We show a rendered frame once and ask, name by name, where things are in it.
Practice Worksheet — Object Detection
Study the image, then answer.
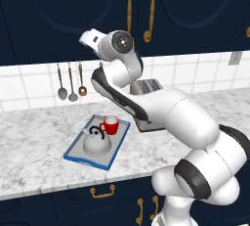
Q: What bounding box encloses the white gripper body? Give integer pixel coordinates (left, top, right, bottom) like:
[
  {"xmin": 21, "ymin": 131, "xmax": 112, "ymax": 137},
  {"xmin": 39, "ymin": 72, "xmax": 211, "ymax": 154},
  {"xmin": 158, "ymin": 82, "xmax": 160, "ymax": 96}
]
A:
[{"xmin": 78, "ymin": 28, "xmax": 99, "ymax": 51}]

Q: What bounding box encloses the red mug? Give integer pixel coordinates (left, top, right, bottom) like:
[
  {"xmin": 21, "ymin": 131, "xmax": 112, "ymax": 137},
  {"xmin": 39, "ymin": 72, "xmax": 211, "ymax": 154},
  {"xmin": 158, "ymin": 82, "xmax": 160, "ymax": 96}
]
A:
[{"xmin": 99, "ymin": 114, "xmax": 120, "ymax": 137}]

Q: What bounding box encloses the blue rimmed grey tray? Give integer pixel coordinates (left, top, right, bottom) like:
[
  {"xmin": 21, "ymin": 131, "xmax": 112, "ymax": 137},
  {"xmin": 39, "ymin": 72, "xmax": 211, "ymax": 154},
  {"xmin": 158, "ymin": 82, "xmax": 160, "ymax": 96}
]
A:
[{"xmin": 62, "ymin": 114, "xmax": 132, "ymax": 171}]

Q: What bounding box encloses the hanging brass spoon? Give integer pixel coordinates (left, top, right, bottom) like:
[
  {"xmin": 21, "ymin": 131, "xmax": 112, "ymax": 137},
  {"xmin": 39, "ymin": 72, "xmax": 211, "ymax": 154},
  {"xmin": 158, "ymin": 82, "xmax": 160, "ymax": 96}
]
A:
[{"xmin": 77, "ymin": 61, "xmax": 88, "ymax": 98}]

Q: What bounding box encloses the hanging silver spoon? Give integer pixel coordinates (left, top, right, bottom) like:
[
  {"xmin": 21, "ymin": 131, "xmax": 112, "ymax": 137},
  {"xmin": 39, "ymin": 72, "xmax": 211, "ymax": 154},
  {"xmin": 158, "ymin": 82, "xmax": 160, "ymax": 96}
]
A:
[{"xmin": 56, "ymin": 63, "xmax": 68, "ymax": 101}]

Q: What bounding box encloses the hanging silver ladle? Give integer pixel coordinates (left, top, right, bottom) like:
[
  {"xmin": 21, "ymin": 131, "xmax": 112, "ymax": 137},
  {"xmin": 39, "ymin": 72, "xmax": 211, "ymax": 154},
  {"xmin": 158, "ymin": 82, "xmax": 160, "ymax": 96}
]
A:
[{"xmin": 66, "ymin": 62, "xmax": 79, "ymax": 103}]

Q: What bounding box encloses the silver toaster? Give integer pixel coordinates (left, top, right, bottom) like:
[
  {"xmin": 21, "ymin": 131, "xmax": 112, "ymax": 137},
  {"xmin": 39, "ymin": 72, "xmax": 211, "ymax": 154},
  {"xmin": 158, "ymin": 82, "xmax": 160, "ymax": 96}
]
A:
[{"xmin": 129, "ymin": 78, "xmax": 167, "ymax": 133}]

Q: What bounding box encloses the navy drawer front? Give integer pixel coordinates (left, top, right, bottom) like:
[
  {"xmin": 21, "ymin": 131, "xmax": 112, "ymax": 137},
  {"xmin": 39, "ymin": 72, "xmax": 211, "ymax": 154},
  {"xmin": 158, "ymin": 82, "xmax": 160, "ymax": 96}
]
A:
[{"xmin": 50, "ymin": 175, "xmax": 154, "ymax": 208}]

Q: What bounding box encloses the navy wall cabinet door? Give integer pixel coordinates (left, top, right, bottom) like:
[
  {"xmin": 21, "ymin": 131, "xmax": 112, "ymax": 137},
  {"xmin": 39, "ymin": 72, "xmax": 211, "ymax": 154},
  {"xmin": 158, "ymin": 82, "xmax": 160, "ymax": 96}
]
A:
[
  {"xmin": 139, "ymin": 0, "xmax": 244, "ymax": 59},
  {"xmin": 6, "ymin": 0, "xmax": 141, "ymax": 66},
  {"xmin": 0, "ymin": 1, "xmax": 16, "ymax": 67},
  {"xmin": 240, "ymin": 0, "xmax": 250, "ymax": 52}
]

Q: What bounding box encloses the silver kettle with black handle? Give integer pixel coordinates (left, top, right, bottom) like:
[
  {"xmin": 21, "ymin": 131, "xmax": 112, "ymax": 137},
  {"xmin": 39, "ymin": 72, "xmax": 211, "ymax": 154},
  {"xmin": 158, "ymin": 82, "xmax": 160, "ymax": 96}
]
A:
[{"xmin": 81, "ymin": 125, "xmax": 113, "ymax": 158}]

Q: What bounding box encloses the grey wall outlet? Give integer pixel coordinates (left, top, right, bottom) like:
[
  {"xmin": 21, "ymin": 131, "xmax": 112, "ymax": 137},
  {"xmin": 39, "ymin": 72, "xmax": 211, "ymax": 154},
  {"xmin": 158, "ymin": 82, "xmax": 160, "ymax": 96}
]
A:
[{"xmin": 228, "ymin": 50, "xmax": 244, "ymax": 67}]

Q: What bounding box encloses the brass drawer handle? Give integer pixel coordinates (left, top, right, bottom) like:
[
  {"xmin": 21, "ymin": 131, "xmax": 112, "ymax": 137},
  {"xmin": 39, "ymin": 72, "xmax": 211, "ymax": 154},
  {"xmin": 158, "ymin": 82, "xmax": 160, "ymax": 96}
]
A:
[{"xmin": 89, "ymin": 184, "xmax": 116, "ymax": 200}]

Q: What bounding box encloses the brass base cabinet handle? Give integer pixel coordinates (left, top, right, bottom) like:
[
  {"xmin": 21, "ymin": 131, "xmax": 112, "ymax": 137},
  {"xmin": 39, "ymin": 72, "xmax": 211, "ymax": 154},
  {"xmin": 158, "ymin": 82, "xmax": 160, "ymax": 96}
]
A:
[
  {"xmin": 135, "ymin": 198, "xmax": 145, "ymax": 226},
  {"xmin": 148, "ymin": 195, "xmax": 160, "ymax": 222}
]

